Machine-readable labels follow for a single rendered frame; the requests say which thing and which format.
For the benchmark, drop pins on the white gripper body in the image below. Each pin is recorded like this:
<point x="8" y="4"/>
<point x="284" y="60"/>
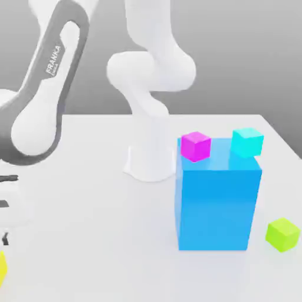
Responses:
<point x="5" y="238"/>

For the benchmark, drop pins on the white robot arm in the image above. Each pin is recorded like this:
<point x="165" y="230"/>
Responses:
<point x="151" y="70"/>

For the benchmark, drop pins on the small yellow cube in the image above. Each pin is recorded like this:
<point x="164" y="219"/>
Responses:
<point x="2" y="267"/>

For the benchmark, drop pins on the small magenta cube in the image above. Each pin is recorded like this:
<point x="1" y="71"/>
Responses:
<point x="195" y="147"/>

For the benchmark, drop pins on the small cyan cube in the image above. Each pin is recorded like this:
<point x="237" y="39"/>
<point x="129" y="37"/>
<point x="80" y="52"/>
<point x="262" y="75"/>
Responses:
<point x="247" y="142"/>

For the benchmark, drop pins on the small lime green cube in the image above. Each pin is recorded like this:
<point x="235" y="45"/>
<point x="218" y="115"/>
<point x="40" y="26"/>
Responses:
<point x="282" y="234"/>

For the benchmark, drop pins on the large blue box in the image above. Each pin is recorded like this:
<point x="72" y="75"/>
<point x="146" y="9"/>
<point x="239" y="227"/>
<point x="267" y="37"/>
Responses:
<point x="217" y="207"/>

